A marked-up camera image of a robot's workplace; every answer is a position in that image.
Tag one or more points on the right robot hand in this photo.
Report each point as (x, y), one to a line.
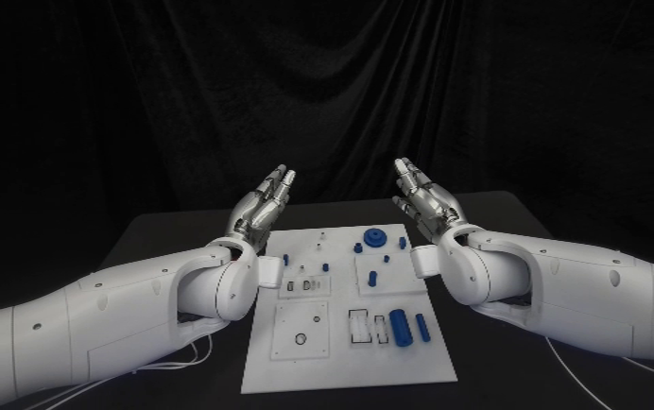
(433, 204)

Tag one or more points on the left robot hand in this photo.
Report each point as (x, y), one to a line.
(263, 208)

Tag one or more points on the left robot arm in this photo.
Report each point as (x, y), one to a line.
(117, 310)

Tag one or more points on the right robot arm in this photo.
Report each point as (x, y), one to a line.
(562, 286)

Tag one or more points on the white task board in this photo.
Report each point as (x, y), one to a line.
(347, 364)

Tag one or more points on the blue gear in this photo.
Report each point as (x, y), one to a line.
(376, 237)

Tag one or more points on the slim blue cylinder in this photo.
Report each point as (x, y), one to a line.
(422, 327)

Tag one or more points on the large blue cylinder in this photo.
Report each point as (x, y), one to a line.
(402, 328)

